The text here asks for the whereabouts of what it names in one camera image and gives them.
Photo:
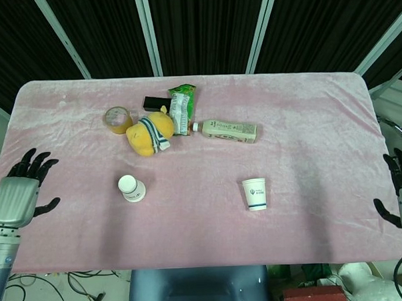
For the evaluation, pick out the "small black box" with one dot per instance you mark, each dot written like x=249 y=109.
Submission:
x=154 y=103

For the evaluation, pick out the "red box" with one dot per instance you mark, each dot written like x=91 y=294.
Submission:
x=311 y=296

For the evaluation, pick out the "white frame post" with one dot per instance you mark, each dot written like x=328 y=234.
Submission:
x=64 y=38
x=259 y=31
x=381 y=42
x=149 y=32

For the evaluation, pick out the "milk tea plastic bottle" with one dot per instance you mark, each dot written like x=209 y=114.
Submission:
x=230 y=131

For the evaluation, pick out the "yellow plush toy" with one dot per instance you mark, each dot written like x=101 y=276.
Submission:
x=139 y=141

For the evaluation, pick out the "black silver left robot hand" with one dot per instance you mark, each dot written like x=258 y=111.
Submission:
x=13 y=202

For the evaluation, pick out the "white paper cup blue band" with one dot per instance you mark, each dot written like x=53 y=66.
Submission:
x=132 y=190
x=255 y=196

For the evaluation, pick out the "pink velvet tablecloth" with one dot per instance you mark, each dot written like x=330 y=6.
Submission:
x=204 y=230

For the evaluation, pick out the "green white snack bag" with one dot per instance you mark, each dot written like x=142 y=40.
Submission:
x=182 y=108

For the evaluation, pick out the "chrome metal tube frame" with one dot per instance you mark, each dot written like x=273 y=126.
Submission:
x=398 y=128

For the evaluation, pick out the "blue grey robot torso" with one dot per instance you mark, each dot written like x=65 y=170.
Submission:
x=197 y=289

